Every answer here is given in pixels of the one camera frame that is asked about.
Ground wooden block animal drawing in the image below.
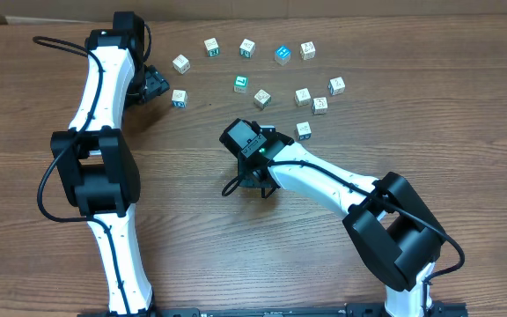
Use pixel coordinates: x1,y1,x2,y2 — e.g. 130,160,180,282
254,89,271,109

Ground plain wooden block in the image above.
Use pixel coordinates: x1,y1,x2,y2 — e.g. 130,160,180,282
295,88,312,107

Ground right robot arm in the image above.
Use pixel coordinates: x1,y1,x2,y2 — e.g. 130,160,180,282
219,119,446,316

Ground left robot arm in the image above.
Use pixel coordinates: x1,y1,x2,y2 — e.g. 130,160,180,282
49,11,170,316

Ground wooden block blue side left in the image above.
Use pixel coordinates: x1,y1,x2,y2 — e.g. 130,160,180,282
172,90,188,107

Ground wooden block far left upper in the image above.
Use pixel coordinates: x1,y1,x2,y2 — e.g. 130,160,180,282
173,55,190,74

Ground wooden block blue T side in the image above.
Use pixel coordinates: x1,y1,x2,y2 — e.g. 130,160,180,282
296,122,312,141

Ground wooden block green side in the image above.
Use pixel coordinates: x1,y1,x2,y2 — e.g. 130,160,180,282
204,38,220,57

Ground green number seven block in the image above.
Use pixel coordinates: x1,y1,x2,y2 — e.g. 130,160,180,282
233,76,248,93

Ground wooden block blue edge centre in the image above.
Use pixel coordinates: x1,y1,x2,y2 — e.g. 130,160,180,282
312,97,328,115

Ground wooden block teal side top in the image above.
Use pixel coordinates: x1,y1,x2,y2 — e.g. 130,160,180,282
239,39,255,58

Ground wooden block umbrella right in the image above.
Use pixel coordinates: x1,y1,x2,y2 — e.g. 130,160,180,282
327,77,346,96

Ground blue top wooden block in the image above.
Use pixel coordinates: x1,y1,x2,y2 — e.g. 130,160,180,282
275,46,291,65

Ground wooden block top right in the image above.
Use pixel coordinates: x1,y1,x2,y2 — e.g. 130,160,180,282
300,41,316,60

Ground cardboard backdrop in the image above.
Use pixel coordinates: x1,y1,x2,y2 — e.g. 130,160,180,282
0,0,507,24

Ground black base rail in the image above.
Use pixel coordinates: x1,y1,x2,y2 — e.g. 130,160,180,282
77,301,468,317

